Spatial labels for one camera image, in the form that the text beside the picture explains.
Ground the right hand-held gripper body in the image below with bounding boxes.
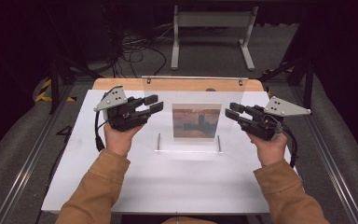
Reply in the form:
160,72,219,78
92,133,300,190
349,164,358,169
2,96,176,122
237,95,312,142

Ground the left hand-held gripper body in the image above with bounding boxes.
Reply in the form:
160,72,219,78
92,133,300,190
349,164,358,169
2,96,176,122
93,85,153,133

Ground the painting print card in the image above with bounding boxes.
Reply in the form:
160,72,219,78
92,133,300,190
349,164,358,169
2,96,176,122
172,103,223,143

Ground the person's left hand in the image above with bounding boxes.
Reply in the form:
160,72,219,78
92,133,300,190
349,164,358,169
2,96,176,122
103,119,144,158

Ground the person's right hand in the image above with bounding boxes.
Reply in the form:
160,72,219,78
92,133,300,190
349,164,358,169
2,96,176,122
245,132,289,167

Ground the wooden table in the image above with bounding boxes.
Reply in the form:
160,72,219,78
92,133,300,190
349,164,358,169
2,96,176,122
91,77,265,92

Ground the black metal stand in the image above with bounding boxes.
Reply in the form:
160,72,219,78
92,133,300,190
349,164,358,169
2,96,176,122
45,6,105,115
258,57,315,116

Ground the white board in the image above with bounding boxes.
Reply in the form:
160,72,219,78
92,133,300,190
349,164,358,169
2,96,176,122
41,89,312,216

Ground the white metal stand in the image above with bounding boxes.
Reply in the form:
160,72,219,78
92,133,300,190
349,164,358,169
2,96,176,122
170,4,259,72

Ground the person's tan clothed lap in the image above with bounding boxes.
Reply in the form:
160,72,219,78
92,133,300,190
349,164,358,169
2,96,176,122
159,217,218,224

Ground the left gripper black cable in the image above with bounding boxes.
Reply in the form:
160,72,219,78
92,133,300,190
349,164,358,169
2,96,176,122
94,110,107,153

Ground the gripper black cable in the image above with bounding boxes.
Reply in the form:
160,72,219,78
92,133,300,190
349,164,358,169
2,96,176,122
94,110,107,153
279,122,298,169

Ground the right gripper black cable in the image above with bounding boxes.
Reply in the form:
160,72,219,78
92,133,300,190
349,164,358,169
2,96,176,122
279,122,298,169

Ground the tangle of black floor cables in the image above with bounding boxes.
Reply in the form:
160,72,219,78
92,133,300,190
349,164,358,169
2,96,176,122
99,3,175,78

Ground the metal floor rail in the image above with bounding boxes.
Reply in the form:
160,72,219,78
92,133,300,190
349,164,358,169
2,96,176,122
288,85,358,224
0,83,76,224

